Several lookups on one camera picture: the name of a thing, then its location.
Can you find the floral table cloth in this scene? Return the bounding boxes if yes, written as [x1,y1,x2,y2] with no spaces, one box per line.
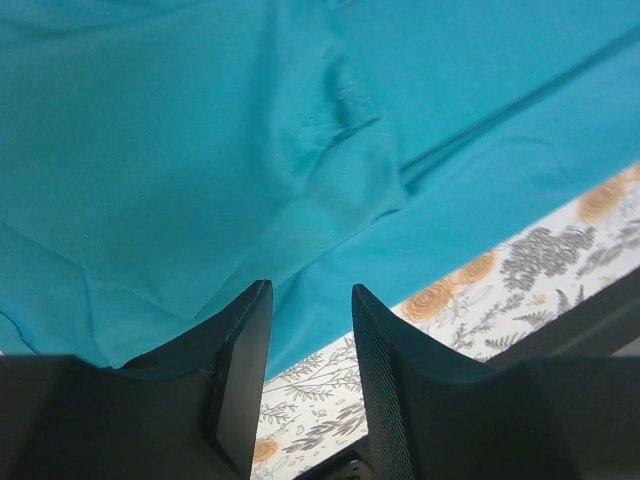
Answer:
[252,167,639,479]

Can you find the teal t shirt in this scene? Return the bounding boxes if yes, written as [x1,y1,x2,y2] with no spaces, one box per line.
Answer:
[1,1,639,375]

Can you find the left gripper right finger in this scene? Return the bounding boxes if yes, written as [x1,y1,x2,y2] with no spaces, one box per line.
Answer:
[351,283,640,480]

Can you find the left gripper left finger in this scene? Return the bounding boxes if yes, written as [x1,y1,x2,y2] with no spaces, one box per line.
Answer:
[1,280,273,479]

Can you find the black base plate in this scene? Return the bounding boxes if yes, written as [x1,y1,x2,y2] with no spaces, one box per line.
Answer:
[294,264,640,480]

